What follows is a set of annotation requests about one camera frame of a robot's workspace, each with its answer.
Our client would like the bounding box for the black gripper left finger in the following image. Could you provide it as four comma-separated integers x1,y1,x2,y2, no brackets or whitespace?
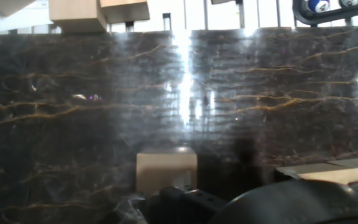
147,185,228,224

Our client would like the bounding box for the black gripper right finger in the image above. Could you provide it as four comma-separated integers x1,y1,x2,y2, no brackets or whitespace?
273,167,301,183

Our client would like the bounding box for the green billiard ball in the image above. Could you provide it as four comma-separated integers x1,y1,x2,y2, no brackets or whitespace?
338,0,358,9

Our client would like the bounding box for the dark marble pattern mat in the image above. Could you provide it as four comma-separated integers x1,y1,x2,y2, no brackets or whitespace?
0,26,358,224

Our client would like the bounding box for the large wooden cube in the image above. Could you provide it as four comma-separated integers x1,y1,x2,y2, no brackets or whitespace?
298,156,358,186
135,148,198,196

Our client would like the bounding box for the black triangle ball rack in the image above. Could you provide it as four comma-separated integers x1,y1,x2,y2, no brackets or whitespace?
291,0,358,27

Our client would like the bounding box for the blue billiard ball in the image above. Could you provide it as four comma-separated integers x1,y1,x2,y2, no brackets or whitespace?
306,0,331,14

